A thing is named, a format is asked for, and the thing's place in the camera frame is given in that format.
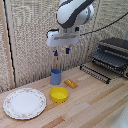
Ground orange bread loaf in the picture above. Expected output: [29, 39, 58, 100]
[63, 78, 79, 90]

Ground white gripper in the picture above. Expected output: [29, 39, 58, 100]
[45, 28, 81, 57]

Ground blue plastic cup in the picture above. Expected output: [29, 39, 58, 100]
[50, 68, 63, 86]

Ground black toaster oven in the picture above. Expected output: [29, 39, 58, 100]
[91, 36, 128, 80]

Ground yellow plastic bowl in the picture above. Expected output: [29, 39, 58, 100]
[49, 86, 70, 104]

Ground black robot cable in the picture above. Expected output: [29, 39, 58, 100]
[79, 11, 128, 37]

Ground white floral rimmed plate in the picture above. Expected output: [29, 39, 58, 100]
[2, 87, 48, 121]

